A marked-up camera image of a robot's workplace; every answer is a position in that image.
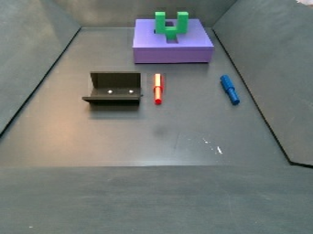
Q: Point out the purple board block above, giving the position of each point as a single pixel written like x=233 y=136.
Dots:
x=189 y=48

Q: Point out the black angle bracket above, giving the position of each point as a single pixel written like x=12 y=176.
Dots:
x=115 y=87

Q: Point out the blue peg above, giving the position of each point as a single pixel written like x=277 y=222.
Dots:
x=229 y=89

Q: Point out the green U-shaped block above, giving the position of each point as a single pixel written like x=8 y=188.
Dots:
x=167 y=28

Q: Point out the red peg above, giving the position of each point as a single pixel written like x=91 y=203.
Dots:
x=158 y=89

